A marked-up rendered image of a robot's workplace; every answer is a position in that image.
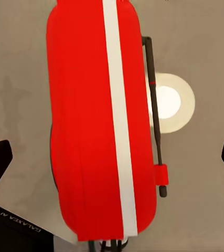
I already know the radio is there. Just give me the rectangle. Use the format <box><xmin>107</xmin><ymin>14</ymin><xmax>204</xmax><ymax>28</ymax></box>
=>
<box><xmin>47</xmin><ymin>0</ymin><xmax>168</xmax><ymax>252</ymax></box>

